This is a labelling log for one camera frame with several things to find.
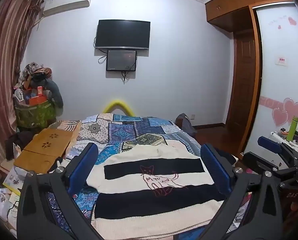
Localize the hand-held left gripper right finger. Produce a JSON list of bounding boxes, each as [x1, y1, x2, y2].
[[198, 144, 283, 240]]

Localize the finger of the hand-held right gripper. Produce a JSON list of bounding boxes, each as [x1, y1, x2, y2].
[[243, 151, 281, 175], [258, 136, 289, 161]]

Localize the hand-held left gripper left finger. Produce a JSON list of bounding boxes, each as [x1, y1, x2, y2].
[[16, 142, 107, 240]]

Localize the cream and black striped sweater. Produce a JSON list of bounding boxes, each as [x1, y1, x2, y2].
[[86, 144, 231, 238]]

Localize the dark clothes heap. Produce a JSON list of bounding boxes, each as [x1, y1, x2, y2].
[[5, 131, 36, 161]]

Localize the pile of clothes and boxes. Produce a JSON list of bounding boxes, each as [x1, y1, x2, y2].
[[13, 62, 64, 110]]

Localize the white nightstand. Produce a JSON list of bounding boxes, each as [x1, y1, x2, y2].
[[268, 130, 298, 153]]

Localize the green bottle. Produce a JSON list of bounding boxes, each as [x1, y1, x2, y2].
[[286, 116, 298, 142]]

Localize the wooden lap desk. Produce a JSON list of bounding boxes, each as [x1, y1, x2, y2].
[[14, 128, 75, 174]]

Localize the grey backpack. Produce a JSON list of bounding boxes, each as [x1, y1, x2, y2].
[[175, 113, 197, 137]]

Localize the blue patchwork blanket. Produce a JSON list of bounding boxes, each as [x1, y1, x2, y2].
[[45, 113, 242, 240]]

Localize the green patterned bag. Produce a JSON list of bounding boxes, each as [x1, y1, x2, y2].
[[15, 99, 57, 131]]

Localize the yellow foam tube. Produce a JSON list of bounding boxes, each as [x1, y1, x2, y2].
[[102, 99, 135, 116]]

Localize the pile of papers and booklets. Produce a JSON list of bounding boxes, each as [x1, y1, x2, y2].
[[0, 165, 29, 222]]

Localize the pink striped curtain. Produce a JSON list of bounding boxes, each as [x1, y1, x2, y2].
[[0, 0, 44, 164]]

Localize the wooden overhead cabinet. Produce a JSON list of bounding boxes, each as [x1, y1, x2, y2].
[[205, 0, 298, 33]]

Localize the white air conditioner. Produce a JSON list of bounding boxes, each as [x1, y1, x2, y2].
[[42, 0, 93, 18]]

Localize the black monitor cables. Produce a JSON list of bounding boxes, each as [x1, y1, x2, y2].
[[93, 36, 137, 84]]

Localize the small black wall monitor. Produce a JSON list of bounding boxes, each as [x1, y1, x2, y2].
[[106, 49, 137, 72]]

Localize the wall-mounted black television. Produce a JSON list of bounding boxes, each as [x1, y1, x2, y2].
[[94, 19, 151, 51]]

